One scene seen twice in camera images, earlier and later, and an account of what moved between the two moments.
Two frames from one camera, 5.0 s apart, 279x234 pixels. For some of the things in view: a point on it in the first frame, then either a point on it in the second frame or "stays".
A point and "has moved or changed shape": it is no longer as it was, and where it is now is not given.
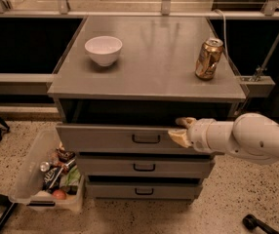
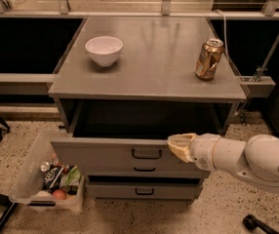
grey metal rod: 258,76 stays
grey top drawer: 118,137 has moved or changed shape
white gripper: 199,135 → 202,152
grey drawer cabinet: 121,85 stays
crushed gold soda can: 208,58 stays
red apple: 59,194 stays
